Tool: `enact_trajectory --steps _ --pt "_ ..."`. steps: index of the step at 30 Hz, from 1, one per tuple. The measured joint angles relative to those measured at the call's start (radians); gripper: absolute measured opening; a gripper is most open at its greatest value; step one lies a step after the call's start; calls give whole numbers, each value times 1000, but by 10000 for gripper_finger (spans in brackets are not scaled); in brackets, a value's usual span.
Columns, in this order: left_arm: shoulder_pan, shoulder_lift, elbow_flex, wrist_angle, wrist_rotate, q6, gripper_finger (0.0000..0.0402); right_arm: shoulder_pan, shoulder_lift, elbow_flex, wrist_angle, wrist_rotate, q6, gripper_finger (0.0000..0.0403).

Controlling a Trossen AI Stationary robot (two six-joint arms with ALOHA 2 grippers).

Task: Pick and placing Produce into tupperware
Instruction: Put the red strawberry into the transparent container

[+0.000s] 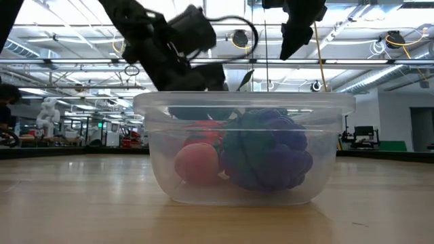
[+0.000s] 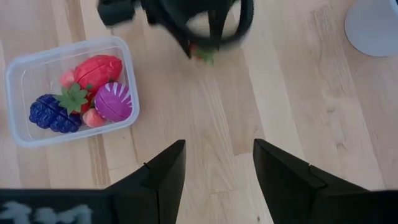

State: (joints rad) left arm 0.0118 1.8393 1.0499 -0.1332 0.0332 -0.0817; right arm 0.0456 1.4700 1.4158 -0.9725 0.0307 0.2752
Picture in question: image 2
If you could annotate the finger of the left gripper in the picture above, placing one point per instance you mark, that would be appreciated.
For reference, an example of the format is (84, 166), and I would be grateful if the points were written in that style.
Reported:
(182, 40)
(216, 29)

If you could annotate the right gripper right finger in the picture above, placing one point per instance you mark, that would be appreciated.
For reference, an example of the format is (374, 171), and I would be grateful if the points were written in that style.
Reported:
(298, 193)

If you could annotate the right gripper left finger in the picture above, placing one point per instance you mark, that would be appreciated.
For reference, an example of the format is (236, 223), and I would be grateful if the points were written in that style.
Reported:
(155, 193)

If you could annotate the small red toy strawberry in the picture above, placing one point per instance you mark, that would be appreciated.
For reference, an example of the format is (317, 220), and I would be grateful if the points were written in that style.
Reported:
(203, 55)
(73, 99)

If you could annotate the large red toy strawberry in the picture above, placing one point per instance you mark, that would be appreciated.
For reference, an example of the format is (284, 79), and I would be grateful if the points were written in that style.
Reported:
(98, 71)

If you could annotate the magenta white-striped toy ball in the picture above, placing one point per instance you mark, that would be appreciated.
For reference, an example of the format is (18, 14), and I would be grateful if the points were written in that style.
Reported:
(113, 104)

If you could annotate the small pink toy peach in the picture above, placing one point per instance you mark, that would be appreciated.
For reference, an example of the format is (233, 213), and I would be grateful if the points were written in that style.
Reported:
(66, 78)
(92, 119)

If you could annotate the purple toy blackberry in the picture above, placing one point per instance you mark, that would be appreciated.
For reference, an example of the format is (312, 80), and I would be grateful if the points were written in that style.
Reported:
(46, 115)

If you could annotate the clear plastic tupperware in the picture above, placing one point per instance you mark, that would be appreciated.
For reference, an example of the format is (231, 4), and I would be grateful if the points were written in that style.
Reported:
(28, 71)

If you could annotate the white plant pot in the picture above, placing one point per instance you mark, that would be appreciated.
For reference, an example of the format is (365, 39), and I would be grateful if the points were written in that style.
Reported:
(373, 28)

